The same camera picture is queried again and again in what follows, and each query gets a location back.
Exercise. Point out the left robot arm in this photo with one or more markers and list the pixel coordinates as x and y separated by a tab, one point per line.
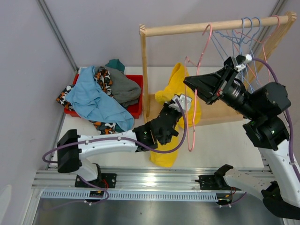
74	150

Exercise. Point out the camouflage patterned shorts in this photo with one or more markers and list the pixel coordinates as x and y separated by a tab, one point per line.
102	78

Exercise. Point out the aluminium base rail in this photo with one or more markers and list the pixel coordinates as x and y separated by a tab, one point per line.
128	179

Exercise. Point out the dark green shorts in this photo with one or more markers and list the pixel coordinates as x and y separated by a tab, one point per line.
116	64

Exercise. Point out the blue hanger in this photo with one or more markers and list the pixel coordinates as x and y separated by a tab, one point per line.
222	45
240	37
251	67

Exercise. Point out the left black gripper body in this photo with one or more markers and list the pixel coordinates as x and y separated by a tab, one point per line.
175	114

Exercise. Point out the light blue shorts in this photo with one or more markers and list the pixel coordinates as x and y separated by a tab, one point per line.
90	102

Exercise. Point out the white slotted cable duct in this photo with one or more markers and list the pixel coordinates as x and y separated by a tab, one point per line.
130	195

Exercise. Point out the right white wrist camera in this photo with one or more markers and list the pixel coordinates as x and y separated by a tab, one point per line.
241	61

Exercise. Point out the red plastic bin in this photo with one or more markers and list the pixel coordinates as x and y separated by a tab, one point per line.
135	109

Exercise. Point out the wooden clothes rack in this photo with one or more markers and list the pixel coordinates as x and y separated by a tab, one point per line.
223	114

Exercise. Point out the yellow shorts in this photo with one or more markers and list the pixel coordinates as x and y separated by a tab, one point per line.
175	86

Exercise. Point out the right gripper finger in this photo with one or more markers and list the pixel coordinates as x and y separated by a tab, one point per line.
209	83
208	94

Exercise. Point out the grey shorts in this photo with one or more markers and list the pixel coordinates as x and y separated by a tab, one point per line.
126	92

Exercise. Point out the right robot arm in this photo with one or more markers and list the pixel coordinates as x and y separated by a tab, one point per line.
265	130

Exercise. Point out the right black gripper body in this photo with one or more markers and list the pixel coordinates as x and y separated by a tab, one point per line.
231	91

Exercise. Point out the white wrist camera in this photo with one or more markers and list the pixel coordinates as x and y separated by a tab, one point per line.
182	102
241	61

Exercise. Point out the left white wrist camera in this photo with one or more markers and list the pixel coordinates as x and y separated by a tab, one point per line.
182	102

